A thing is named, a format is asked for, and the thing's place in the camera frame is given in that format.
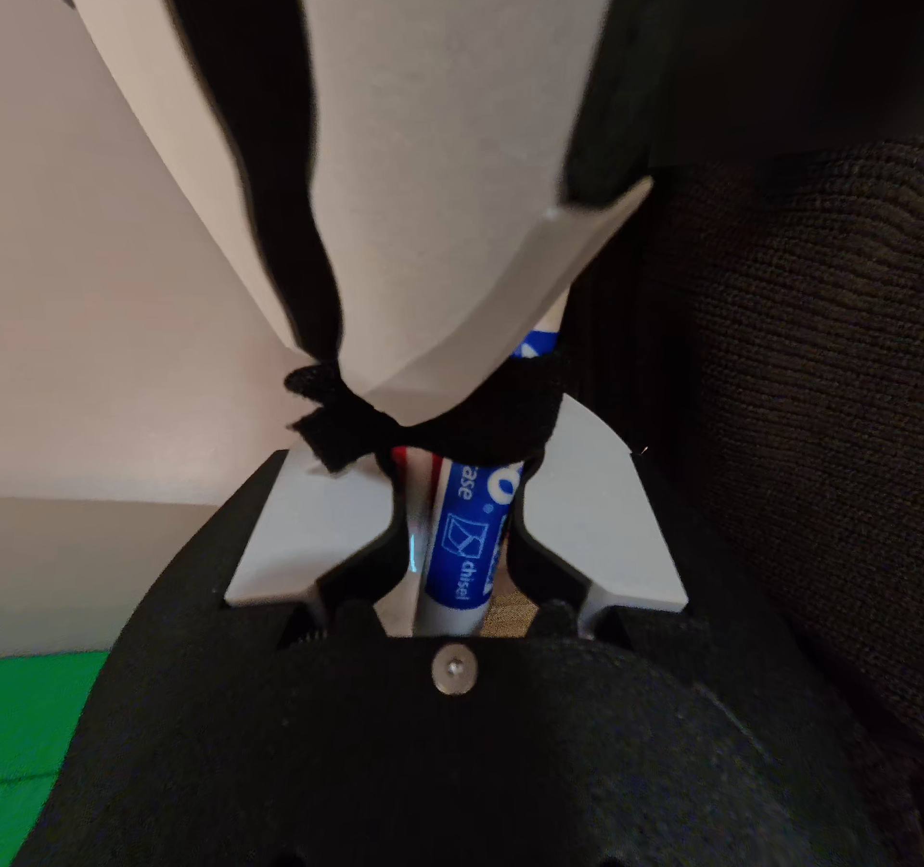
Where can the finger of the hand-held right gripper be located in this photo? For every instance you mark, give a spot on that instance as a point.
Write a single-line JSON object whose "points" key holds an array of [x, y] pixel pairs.
{"points": [[447, 160], [166, 87]]}

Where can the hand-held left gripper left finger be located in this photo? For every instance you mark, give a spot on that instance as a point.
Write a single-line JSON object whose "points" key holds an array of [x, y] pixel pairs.
{"points": [[310, 520]]}

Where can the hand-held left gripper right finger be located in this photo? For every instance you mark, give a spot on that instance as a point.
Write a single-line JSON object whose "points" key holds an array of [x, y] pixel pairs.
{"points": [[613, 520]]}

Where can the red dry erase marker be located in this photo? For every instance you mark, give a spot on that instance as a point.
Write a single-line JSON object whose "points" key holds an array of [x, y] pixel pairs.
{"points": [[417, 520]]}

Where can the blue dry erase marker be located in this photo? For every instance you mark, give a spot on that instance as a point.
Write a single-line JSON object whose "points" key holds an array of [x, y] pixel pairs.
{"points": [[462, 542]]}

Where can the green plastic bin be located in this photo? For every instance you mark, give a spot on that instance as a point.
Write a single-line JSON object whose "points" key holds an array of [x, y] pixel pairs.
{"points": [[36, 737]]}

